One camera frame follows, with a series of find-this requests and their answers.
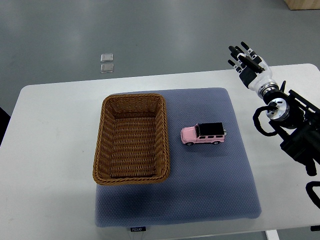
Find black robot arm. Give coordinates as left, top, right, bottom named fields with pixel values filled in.
left=256, top=82, right=320, bottom=176

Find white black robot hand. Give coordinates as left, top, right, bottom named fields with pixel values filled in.
left=228, top=41, right=279, bottom=98

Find blue grey cushion mat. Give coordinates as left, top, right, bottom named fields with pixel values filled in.
left=95, top=87, right=261, bottom=227

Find brown wicker basket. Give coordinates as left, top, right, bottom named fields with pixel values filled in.
left=92, top=93, right=171, bottom=186

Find black object left edge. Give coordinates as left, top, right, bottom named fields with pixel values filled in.
left=0, top=107, right=11, bottom=144

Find pink toy car black roof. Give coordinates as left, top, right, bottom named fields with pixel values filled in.
left=180, top=122, right=227, bottom=146

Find black cable loop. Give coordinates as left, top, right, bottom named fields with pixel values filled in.
left=252, top=105, right=278, bottom=137

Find upper floor socket plate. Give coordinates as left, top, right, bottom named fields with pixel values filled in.
left=100, top=53, right=114, bottom=63

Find wooden box corner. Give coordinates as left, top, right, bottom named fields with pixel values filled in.
left=284, top=0, right=320, bottom=11

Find white table leg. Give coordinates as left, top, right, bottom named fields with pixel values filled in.
left=265, top=230, right=280, bottom=240

